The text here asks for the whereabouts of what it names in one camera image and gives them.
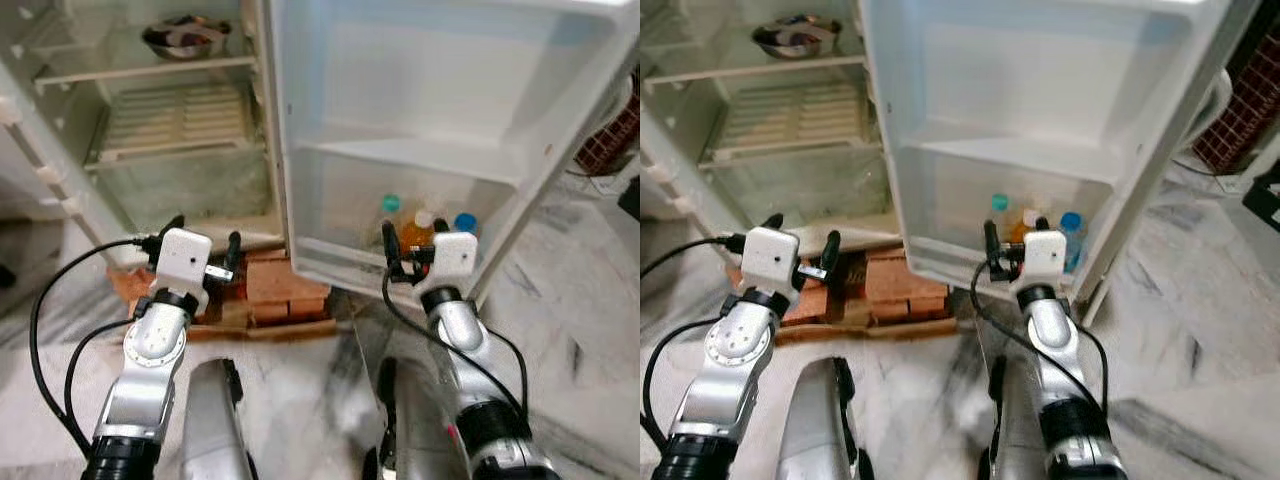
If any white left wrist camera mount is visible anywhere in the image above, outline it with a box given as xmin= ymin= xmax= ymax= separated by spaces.
xmin=740 ymin=226 xmax=798 ymax=293
xmin=155 ymin=228 xmax=213 ymax=296

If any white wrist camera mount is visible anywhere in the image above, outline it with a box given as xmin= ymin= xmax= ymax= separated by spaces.
xmin=155 ymin=228 xmax=213 ymax=296
xmin=1020 ymin=230 xmax=1069 ymax=291
xmin=740 ymin=226 xmax=798 ymax=293
xmin=428 ymin=232 xmax=479 ymax=291

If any slatted white crisper cover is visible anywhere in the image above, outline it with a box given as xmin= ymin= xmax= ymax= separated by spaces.
xmin=95 ymin=82 xmax=251 ymax=166
xmin=715 ymin=80 xmax=886 ymax=166

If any silver robot leg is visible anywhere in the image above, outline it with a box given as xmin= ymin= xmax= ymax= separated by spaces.
xmin=778 ymin=357 xmax=871 ymax=480
xmin=180 ymin=358 xmax=251 ymax=480
xmin=365 ymin=355 xmax=471 ymax=480
xmin=980 ymin=352 xmax=1051 ymax=480

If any white fridge cabinet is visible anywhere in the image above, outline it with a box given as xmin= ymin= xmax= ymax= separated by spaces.
xmin=640 ymin=0 xmax=901 ymax=266
xmin=0 ymin=0 xmax=291 ymax=271

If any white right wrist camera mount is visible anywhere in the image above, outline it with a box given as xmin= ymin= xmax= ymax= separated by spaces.
xmin=428 ymin=232 xmax=479 ymax=291
xmin=1020 ymin=230 xmax=1069 ymax=291

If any silver robot left leg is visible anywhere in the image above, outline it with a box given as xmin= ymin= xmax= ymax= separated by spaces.
xmin=778 ymin=357 xmax=871 ymax=480
xmin=180 ymin=358 xmax=251 ymax=480

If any dark red lattice crate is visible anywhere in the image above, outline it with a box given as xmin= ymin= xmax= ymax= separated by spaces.
xmin=575 ymin=95 xmax=641 ymax=176
xmin=1190 ymin=60 xmax=1280 ymax=176

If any silver robot right leg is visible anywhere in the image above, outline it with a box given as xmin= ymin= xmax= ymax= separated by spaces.
xmin=365 ymin=355 xmax=471 ymax=480
xmin=980 ymin=352 xmax=1051 ymax=480

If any white fridge door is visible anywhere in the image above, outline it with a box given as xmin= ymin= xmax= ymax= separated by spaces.
xmin=858 ymin=0 xmax=1263 ymax=326
xmin=265 ymin=0 xmax=641 ymax=311

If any steel bowl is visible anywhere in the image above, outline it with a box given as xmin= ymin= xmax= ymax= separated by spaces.
xmin=752 ymin=14 xmax=843 ymax=59
xmin=142 ymin=15 xmax=233 ymax=61

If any orange juice bottle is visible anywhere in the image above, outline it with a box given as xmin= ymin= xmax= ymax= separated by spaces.
xmin=400 ymin=210 xmax=441 ymax=253
xmin=1003 ymin=197 xmax=1051 ymax=246

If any white fridge shelf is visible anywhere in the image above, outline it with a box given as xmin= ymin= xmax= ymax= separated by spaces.
xmin=645 ymin=55 xmax=869 ymax=91
xmin=30 ymin=55 xmax=261 ymax=96

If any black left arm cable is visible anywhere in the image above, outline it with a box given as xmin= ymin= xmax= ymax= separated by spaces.
xmin=28 ymin=235 xmax=161 ymax=451
xmin=640 ymin=235 xmax=746 ymax=446

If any red brick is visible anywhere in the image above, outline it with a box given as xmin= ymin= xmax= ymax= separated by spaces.
xmin=865 ymin=250 xmax=949 ymax=303
xmin=870 ymin=300 xmax=949 ymax=323
xmin=245 ymin=258 xmax=331 ymax=303
xmin=250 ymin=300 xmax=333 ymax=325
xmin=725 ymin=262 xmax=758 ymax=301
xmin=108 ymin=265 xmax=161 ymax=313

